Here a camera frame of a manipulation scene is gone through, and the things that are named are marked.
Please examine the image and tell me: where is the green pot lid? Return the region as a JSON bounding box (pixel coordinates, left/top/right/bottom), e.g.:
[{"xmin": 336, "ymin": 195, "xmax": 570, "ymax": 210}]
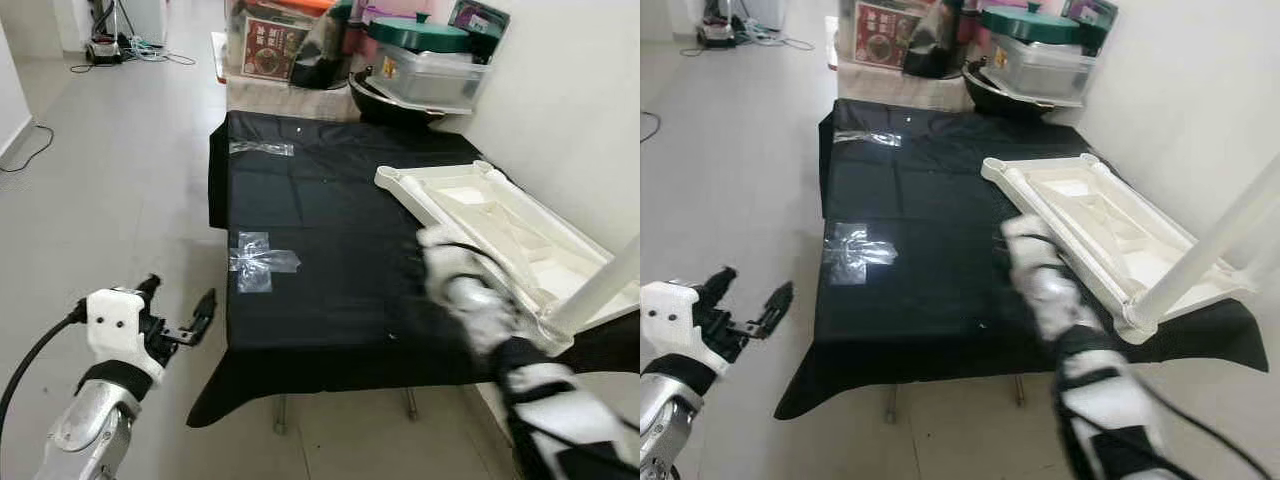
[
  {"xmin": 980, "ymin": 5, "xmax": 1086, "ymax": 46},
  {"xmin": 367, "ymin": 12, "xmax": 473, "ymax": 53}
]

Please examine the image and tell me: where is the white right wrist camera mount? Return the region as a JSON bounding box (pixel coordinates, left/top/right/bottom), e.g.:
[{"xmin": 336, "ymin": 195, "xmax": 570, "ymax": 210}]
[
  {"xmin": 1000, "ymin": 215, "xmax": 1061, "ymax": 291},
  {"xmin": 415, "ymin": 225, "xmax": 481, "ymax": 301}
]

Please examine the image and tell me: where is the storage box with red poster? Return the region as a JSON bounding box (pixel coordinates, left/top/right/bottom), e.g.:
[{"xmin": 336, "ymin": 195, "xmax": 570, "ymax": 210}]
[
  {"xmin": 838, "ymin": 0, "xmax": 936, "ymax": 73},
  {"xmin": 225, "ymin": 0, "xmax": 336, "ymax": 81}
]

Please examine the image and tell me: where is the white plastic children table top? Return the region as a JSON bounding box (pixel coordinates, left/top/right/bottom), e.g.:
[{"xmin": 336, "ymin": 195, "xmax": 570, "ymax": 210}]
[
  {"xmin": 373, "ymin": 160, "xmax": 641, "ymax": 353},
  {"xmin": 980, "ymin": 153, "xmax": 1256, "ymax": 346}
]

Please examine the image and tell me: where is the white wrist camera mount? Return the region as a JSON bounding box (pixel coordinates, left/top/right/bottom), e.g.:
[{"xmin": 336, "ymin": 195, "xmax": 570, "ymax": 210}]
[
  {"xmin": 1000, "ymin": 215, "xmax": 1061, "ymax": 291},
  {"xmin": 415, "ymin": 225, "xmax": 481, "ymax": 301},
  {"xmin": 85, "ymin": 288, "xmax": 166, "ymax": 386},
  {"xmin": 640, "ymin": 280, "xmax": 721, "ymax": 376}
]

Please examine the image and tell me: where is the upright vacuum cleaner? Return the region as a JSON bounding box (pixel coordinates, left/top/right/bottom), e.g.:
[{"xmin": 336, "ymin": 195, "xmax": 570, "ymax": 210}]
[
  {"xmin": 697, "ymin": 0, "xmax": 741, "ymax": 49},
  {"xmin": 85, "ymin": 0, "xmax": 136, "ymax": 66}
]

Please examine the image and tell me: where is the beige ribbed box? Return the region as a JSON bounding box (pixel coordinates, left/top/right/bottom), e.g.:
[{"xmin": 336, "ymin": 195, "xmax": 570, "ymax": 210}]
[
  {"xmin": 835, "ymin": 62, "xmax": 976, "ymax": 113},
  {"xmin": 222, "ymin": 75, "xmax": 366, "ymax": 123}
]

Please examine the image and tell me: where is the black tablecloth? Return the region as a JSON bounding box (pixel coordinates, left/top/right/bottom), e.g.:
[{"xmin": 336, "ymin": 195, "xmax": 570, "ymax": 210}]
[
  {"xmin": 187, "ymin": 108, "xmax": 641, "ymax": 429},
  {"xmin": 773, "ymin": 98, "xmax": 1269, "ymax": 421}
]

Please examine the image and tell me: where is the white appliance cabinet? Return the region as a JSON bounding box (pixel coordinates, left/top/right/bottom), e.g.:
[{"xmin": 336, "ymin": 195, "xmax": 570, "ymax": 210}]
[{"xmin": 128, "ymin": 0, "xmax": 169, "ymax": 43}]

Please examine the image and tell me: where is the black bag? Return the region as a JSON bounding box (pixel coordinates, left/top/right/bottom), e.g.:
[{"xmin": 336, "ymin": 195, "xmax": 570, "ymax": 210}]
[
  {"xmin": 902, "ymin": 0, "xmax": 966, "ymax": 79},
  {"xmin": 290, "ymin": 10, "xmax": 356, "ymax": 89}
]

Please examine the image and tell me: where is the pale cable bundle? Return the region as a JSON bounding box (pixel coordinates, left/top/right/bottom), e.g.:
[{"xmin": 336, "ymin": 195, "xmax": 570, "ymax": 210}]
[
  {"xmin": 125, "ymin": 38, "xmax": 196, "ymax": 66},
  {"xmin": 735, "ymin": 25, "xmax": 816, "ymax": 51}
]

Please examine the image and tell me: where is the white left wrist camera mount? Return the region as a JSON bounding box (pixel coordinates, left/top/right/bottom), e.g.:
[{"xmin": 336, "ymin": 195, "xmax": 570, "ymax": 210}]
[
  {"xmin": 85, "ymin": 288, "xmax": 166, "ymax": 386},
  {"xmin": 640, "ymin": 280, "xmax": 721, "ymax": 376}
]

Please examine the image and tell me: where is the grey folding table frame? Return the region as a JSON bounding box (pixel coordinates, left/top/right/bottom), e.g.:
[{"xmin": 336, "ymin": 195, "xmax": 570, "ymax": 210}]
[
  {"xmin": 885, "ymin": 375, "xmax": 1026, "ymax": 424},
  {"xmin": 270, "ymin": 385, "xmax": 421, "ymax": 436}
]

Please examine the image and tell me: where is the clear plastic container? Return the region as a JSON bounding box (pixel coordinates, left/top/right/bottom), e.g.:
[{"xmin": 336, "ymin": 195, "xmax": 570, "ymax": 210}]
[
  {"xmin": 378, "ymin": 45, "xmax": 491, "ymax": 109},
  {"xmin": 990, "ymin": 38, "xmax": 1098, "ymax": 101}
]

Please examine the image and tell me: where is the purple and black box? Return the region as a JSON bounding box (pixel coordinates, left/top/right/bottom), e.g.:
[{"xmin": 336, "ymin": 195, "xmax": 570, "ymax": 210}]
[
  {"xmin": 1062, "ymin": 0, "xmax": 1119, "ymax": 56},
  {"xmin": 447, "ymin": 0, "xmax": 511, "ymax": 61}
]

